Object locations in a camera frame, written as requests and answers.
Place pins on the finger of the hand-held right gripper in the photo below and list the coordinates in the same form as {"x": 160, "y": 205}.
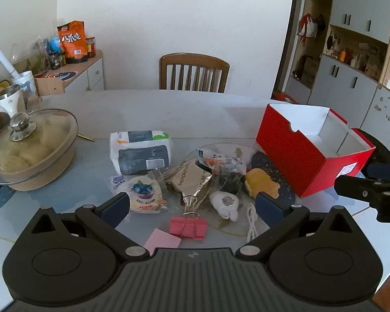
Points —
{"x": 383, "y": 171}
{"x": 360, "y": 190}

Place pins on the fish print snack packet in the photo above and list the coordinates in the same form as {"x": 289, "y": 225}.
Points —
{"x": 221, "y": 161}

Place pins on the black padded jacket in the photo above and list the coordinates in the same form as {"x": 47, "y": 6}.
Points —
{"x": 386, "y": 149}

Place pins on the gold spoon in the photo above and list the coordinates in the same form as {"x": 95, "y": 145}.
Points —
{"x": 86, "y": 137}

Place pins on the red white hanging bag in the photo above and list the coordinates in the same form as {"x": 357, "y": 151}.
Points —
{"x": 307, "y": 26}

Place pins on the pink binder clip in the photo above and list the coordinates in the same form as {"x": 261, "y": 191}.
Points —
{"x": 188, "y": 227}

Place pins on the blueberry print snack packet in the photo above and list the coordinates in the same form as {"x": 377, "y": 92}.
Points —
{"x": 143, "y": 191}

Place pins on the red lidded jar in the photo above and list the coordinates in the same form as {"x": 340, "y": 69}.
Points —
{"x": 90, "y": 47}

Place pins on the pink sticky note pad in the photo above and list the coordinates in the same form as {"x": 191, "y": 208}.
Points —
{"x": 162, "y": 241}

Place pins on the gold foil packet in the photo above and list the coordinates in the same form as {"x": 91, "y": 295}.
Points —
{"x": 188, "y": 182}

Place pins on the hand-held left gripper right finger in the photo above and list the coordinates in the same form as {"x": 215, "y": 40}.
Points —
{"x": 269, "y": 210}

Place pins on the glass pot lid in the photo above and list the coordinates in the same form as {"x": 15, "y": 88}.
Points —
{"x": 35, "y": 143}

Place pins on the orange snack bag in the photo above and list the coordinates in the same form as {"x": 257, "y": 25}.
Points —
{"x": 73, "y": 42}

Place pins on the white metal-rimmed cup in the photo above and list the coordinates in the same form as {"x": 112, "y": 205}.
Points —
{"x": 9, "y": 102}

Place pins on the white plush toy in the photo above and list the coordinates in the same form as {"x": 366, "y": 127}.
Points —
{"x": 224, "y": 204}

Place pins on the dark clear plastic packet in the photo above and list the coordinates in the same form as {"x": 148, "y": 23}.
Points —
{"x": 229, "y": 183}

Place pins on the dark glass jar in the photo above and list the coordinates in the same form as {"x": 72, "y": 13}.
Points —
{"x": 54, "y": 61}

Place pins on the white wall cabinet unit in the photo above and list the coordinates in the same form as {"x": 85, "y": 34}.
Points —
{"x": 360, "y": 6}

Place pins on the white sideboard cabinet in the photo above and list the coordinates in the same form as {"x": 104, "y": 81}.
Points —
{"x": 91, "y": 74}

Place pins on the white mug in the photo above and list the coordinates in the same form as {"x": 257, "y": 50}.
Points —
{"x": 26, "y": 86}

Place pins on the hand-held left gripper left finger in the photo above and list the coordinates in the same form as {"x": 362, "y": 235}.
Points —
{"x": 117, "y": 210}

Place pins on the white marble desktop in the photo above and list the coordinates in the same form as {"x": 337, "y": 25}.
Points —
{"x": 169, "y": 110}

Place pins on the wooden chair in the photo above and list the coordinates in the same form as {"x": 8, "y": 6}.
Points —
{"x": 195, "y": 63}

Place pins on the red cardboard box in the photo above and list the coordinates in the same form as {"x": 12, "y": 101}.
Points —
{"x": 289, "y": 156}

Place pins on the dark blue speckled mat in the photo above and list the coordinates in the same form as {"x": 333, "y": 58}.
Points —
{"x": 269, "y": 169}

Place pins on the white grey tissue pack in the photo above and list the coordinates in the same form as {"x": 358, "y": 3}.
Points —
{"x": 139, "y": 156}

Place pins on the yellow plush toy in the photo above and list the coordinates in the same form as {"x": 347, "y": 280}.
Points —
{"x": 260, "y": 182}

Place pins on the clear plastic bag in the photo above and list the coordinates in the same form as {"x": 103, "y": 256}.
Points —
{"x": 31, "y": 55}

